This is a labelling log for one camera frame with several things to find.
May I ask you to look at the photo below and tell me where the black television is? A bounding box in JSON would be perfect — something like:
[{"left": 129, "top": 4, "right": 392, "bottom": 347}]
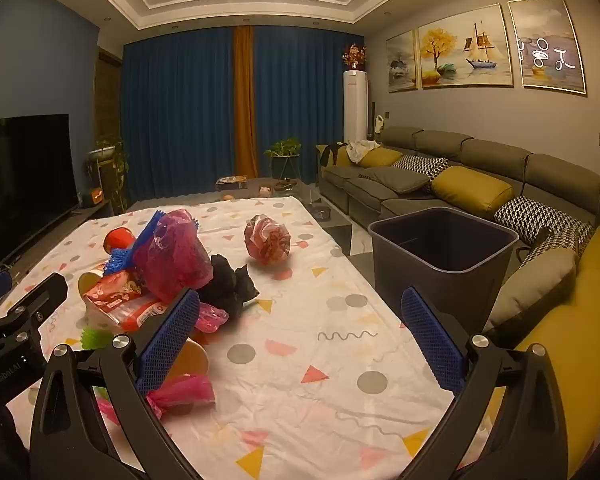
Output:
[{"left": 0, "top": 114, "right": 79, "bottom": 281}]

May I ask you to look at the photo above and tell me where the grey television cabinet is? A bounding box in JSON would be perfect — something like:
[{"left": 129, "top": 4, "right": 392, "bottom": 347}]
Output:
[{"left": 0, "top": 199, "right": 114, "bottom": 281}]

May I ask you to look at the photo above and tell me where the grey cushion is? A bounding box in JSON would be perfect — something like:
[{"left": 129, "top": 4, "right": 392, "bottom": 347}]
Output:
[
  {"left": 482, "top": 247, "right": 579, "bottom": 334},
  {"left": 357, "top": 166, "right": 431, "bottom": 195}
]

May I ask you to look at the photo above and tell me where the red paper cup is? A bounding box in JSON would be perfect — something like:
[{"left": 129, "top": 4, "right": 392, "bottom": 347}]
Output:
[{"left": 104, "top": 227, "right": 137, "bottom": 254}]

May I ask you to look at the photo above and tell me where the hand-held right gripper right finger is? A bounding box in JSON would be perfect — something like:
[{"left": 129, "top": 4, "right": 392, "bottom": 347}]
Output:
[{"left": 400, "top": 287, "right": 567, "bottom": 480}]

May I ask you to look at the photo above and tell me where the small landscape painting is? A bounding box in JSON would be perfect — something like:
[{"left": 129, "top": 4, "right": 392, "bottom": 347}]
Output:
[{"left": 386, "top": 30, "right": 420, "bottom": 94}]

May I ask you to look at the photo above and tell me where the white standing air conditioner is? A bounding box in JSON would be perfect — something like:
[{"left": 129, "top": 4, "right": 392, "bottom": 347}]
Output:
[{"left": 342, "top": 70, "right": 370, "bottom": 144}]

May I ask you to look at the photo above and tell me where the orange white paper cup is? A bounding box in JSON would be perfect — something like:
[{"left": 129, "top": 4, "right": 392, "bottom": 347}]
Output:
[{"left": 76, "top": 270, "right": 104, "bottom": 307}]

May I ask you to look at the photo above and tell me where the small yellow cushion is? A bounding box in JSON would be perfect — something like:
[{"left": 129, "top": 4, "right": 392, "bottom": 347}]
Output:
[{"left": 360, "top": 147, "right": 404, "bottom": 169}]

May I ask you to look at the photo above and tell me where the printed white tablecloth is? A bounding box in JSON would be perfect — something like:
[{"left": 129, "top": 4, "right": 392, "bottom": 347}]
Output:
[{"left": 0, "top": 195, "right": 462, "bottom": 480}]

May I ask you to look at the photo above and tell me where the red snack packet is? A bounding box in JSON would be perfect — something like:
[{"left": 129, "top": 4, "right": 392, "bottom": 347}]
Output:
[{"left": 82, "top": 271, "right": 182, "bottom": 334}]

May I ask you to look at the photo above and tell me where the orange curtain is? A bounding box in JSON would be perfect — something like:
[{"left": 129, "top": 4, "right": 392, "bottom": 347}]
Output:
[{"left": 232, "top": 25, "right": 259, "bottom": 179}]

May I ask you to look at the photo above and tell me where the grey coffee table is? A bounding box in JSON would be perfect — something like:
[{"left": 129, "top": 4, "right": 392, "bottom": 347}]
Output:
[{"left": 130, "top": 177, "right": 354, "bottom": 256}]

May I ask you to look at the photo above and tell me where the small pink plastic bag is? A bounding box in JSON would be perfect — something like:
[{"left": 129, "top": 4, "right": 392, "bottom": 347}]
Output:
[{"left": 195, "top": 302, "right": 230, "bottom": 334}]

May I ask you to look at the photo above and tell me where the black white patterned cushion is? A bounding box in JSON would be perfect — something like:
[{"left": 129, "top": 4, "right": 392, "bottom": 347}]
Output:
[
  {"left": 390, "top": 155, "right": 450, "bottom": 184},
  {"left": 494, "top": 196, "right": 595, "bottom": 257}
]

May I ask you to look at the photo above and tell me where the white cloth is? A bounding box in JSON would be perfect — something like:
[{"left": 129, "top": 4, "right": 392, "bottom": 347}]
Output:
[{"left": 347, "top": 140, "right": 381, "bottom": 165}]

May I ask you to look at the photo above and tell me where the magenta plastic bag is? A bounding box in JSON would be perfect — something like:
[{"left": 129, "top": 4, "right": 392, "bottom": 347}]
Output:
[{"left": 132, "top": 208, "right": 214, "bottom": 304}]

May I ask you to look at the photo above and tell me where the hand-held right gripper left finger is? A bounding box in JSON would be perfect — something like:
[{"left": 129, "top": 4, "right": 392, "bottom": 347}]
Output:
[{"left": 30, "top": 289, "right": 202, "bottom": 480}]

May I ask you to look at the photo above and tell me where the green foam net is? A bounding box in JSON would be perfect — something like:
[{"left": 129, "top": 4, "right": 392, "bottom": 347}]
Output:
[{"left": 80, "top": 327, "right": 114, "bottom": 352}]

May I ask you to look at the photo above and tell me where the blue foam net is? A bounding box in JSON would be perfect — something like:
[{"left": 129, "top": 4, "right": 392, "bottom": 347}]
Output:
[{"left": 103, "top": 210, "right": 201, "bottom": 277}]

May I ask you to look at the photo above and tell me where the potted plant in dark pot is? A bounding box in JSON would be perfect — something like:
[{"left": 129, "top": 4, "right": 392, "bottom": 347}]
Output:
[{"left": 264, "top": 137, "right": 304, "bottom": 181}]

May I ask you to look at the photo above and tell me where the knotted pink plastic bag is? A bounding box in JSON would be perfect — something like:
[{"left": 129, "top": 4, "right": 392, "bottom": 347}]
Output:
[{"left": 97, "top": 374, "right": 216, "bottom": 422}]

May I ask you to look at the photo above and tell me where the purple grey framed painting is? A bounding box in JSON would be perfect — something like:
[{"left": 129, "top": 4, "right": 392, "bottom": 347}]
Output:
[{"left": 508, "top": 0, "right": 589, "bottom": 95}]

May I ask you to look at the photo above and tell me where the tree and sailboat painting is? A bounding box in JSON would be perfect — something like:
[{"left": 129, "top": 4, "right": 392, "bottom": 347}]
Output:
[{"left": 418, "top": 4, "right": 515, "bottom": 90}]

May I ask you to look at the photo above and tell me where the golden flower ornament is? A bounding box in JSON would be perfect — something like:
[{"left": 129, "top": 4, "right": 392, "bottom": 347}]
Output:
[{"left": 342, "top": 43, "right": 367, "bottom": 70}]

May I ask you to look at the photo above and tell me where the blue curtain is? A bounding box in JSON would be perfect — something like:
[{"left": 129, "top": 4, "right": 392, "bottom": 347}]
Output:
[
  {"left": 122, "top": 27, "right": 239, "bottom": 202},
  {"left": 252, "top": 27, "right": 366, "bottom": 187}
]

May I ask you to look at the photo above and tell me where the potted plant on stand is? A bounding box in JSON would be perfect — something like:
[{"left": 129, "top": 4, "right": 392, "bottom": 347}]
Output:
[{"left": 85, "top": 135, "right": 131, "bottom": 213}]

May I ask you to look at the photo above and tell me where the grey sofa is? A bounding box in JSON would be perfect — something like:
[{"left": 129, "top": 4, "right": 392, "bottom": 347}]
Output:
[{"left": 320, "top": 126, "right": 600, "bottom": 261}]

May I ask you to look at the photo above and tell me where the crumpled pink white wrapper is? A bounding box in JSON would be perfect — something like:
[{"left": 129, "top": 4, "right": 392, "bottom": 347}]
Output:
[{"left": 244, "top": 214, "right": 293, "bottom": 265}]

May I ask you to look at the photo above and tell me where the black plastic bag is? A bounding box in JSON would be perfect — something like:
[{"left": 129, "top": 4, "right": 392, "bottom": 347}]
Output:
[{"left": 207, "top": 254, "right": 261, "bottom": 319}]

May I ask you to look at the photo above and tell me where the dark grey trash bin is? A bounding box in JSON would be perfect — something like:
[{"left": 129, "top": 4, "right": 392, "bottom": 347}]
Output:
[{"left": 369, "top": 206, "right": 520, "bottom": 332}]

